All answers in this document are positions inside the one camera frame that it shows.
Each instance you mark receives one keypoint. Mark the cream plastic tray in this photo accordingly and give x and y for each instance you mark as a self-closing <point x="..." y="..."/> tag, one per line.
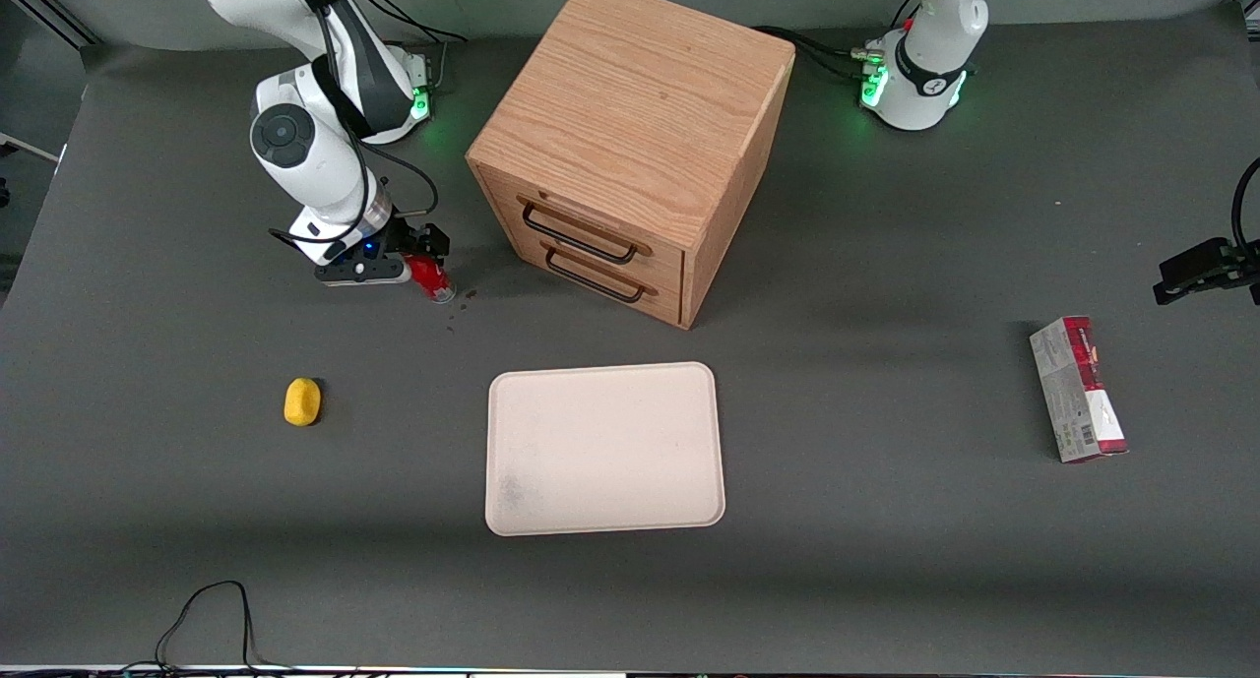
<point x="603" y="449"/>

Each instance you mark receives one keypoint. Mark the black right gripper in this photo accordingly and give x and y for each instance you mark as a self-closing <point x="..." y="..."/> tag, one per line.
<point x="406" y="237"/>

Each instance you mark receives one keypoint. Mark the yellow sponge lump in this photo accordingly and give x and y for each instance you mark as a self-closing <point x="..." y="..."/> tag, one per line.
<point x="302" y="401"/>

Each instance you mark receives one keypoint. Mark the wooden drawer cabinet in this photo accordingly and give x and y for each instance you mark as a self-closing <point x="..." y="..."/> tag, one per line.
<point x="630" y="97"/>

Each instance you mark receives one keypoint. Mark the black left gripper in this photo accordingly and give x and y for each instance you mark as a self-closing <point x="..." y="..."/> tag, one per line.
<point x="1203" y="269"/>

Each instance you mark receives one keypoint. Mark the red grey carton box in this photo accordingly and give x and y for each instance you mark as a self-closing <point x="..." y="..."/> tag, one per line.
<point x="1078" y="388"/>

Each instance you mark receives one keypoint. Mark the wooden drawer front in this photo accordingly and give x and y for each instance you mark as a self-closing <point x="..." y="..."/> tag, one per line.
<point x="591" y="220"/>
<point x="655" y="304"/>

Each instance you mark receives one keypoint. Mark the red coke bottle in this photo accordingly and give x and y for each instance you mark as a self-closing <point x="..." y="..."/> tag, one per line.
<point x="431" y="277"/>

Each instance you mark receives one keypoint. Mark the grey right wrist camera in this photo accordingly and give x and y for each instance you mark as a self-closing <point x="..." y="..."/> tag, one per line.
<point x="364" y="270"/>

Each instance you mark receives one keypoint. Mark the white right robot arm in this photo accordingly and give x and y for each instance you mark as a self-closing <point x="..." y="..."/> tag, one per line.
<point x="315" y="137"/>

